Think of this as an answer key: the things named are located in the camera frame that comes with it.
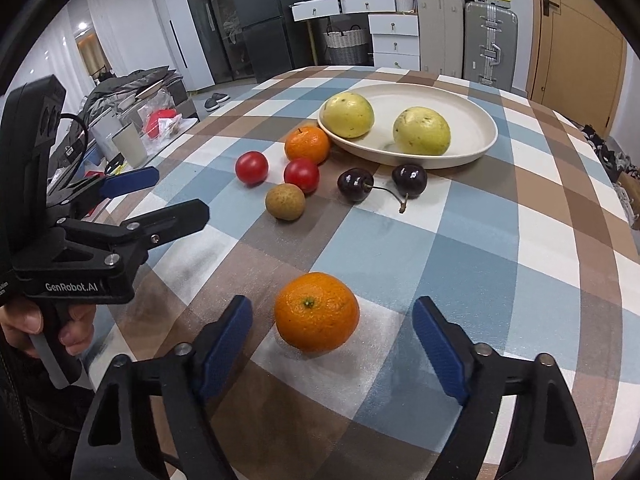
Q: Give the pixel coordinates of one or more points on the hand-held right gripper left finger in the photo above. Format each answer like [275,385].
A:
[227,345]

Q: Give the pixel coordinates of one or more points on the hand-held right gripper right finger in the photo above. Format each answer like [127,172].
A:
[440,345]

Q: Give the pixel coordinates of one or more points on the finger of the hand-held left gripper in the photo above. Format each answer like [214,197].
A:
[130,179]
[175,215]

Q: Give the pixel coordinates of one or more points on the red tomato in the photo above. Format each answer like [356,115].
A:
[301,175]
[251,167]

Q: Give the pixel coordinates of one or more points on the large orange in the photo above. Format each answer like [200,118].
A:
[317,315]

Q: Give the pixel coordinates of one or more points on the brown longan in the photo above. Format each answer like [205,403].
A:
[285,201]

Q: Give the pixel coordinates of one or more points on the small orange with stem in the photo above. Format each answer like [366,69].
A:
[307,145]

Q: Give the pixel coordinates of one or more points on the dark purple passion fruit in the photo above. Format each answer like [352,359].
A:
[355,186]

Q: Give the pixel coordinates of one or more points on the cream round plate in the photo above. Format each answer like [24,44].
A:
[465,125]

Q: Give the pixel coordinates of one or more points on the person's left hand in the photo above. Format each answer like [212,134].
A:
[20,322]

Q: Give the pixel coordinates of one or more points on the white cup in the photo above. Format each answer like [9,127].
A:
[131,145]

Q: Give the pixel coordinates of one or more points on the red bag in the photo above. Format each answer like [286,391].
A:
[161,122]

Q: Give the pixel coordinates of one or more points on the checked tablecloth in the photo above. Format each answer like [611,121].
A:
[450,260]

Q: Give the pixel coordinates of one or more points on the dark clothes pile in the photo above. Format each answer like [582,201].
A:
[125,87]

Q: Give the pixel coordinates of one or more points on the grey slippers pair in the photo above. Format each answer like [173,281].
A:
[216,102]

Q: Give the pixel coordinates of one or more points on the white wardrobe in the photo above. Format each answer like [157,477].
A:
[172,25]

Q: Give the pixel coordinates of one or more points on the dark glass cabinet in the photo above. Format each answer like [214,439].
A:
[210,15]

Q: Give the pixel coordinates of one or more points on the yellow guava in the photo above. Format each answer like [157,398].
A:
[421,131]
[347,115]

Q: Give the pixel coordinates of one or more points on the dark refrigerator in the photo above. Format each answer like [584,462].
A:
[265,10]

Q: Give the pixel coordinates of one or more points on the woven basket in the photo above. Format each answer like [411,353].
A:
[346,46]

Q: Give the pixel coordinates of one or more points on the pile of dark shoes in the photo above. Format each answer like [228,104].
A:
[602,150]

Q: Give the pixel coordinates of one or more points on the white drawer desk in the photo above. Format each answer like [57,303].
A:
[392,35]

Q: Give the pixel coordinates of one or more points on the silver suitcase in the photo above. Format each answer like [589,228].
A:
[490,45]

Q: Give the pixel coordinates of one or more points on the beige suitcase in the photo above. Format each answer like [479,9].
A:
[440,35]

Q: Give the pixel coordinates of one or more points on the wooden door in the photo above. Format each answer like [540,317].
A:
[575,50]

